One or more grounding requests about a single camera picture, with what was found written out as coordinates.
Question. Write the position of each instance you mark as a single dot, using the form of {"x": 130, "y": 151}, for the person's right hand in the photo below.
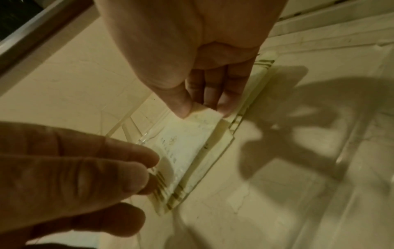
{"x": 184, "y": 36}

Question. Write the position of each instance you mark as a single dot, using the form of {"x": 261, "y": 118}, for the person's left hand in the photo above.
{"x": 61, "y": 170}

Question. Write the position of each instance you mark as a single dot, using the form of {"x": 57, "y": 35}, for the bundle of striped toiletry sachets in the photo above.
{"x": 255, "y": 80}

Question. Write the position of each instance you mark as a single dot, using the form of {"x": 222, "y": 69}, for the packets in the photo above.
{"x": 184, "y": 146}

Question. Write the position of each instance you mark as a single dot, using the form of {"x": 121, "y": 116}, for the clear acrylic amenity tray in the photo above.
{"x": 307, "y": 194}

